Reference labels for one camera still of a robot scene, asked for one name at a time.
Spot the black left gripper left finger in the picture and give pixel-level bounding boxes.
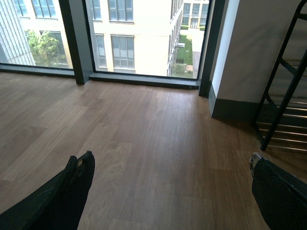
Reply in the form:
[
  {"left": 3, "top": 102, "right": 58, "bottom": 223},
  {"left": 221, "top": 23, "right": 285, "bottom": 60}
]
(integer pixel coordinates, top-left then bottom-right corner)
[{"left": 0, "top": 150, "right": 95, "bottom": 230}]

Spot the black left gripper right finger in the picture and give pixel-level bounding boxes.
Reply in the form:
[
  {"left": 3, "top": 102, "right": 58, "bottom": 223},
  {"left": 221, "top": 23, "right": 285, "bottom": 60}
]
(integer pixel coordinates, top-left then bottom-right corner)
[{"left": 249, "top": 152, "right": 307, "bottom": 230}]

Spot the black metal shoe rack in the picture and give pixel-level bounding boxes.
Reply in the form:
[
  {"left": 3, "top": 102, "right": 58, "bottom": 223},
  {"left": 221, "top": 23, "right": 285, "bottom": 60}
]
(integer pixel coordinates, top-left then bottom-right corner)
[{"left": 251, "top": 0, "right": 307, "bottom": 152}]

